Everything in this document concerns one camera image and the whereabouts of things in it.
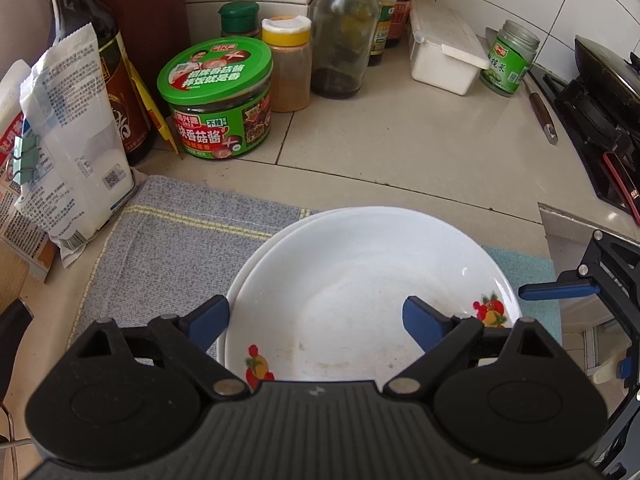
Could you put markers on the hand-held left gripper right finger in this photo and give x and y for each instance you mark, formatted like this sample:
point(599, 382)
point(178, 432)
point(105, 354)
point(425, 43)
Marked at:
point(425, 322)

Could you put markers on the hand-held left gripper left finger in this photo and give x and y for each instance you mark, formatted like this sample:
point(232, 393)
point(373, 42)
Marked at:
point(210, 317)

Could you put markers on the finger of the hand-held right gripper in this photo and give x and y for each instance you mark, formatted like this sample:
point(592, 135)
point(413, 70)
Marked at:
point(631, 425)
point(555, 291)

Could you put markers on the white fruit print plate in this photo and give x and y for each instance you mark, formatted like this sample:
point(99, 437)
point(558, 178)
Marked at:
point(270, 245)
point(360, 285)

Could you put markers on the grey blue checked cloth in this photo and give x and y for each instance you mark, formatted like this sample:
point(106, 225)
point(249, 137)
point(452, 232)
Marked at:
point(175, 240)

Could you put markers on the black gas stove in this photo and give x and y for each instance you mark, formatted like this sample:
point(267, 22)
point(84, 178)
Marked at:
point(590, 125)

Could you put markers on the yellow seasoning packet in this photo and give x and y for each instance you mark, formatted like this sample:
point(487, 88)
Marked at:
point(160, 120)

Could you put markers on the white clear powder bag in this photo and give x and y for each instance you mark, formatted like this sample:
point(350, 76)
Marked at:
point(75, 160)

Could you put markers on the red white food bag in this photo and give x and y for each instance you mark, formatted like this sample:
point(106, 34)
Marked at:
point(15, 245)

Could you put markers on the green lid sauce jar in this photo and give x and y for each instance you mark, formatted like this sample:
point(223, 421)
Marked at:
point(215, 105)

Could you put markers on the dark soy sauce bottle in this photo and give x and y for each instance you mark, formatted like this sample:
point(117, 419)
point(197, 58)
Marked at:
point(127, 110)

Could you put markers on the black wok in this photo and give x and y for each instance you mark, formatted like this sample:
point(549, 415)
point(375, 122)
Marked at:
point(610, 70)

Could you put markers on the small green label jar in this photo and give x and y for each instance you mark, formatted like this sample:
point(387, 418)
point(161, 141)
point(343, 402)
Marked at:
point(505, 65)

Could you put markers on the green binder clip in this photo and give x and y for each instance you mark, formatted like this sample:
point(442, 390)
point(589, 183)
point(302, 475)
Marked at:
point(22, 157)

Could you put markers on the yellow cap spice jar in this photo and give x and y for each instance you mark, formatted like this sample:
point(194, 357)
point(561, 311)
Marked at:
point(287, 70)

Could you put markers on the white plastic seasoning box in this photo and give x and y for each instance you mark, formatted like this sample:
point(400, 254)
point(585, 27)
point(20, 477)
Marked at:
point(440, 55)

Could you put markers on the clear glass bottle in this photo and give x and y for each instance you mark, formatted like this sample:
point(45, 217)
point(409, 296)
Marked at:
point(342, 45)

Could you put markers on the green cap jar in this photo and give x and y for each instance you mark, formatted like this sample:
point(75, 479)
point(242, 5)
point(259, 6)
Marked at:
point(240, 20)

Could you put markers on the red label sauce bottle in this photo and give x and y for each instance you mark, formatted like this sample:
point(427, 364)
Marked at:
point(402, 20)

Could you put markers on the dark red knife block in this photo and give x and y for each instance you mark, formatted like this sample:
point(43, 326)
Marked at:
point(145, 10)

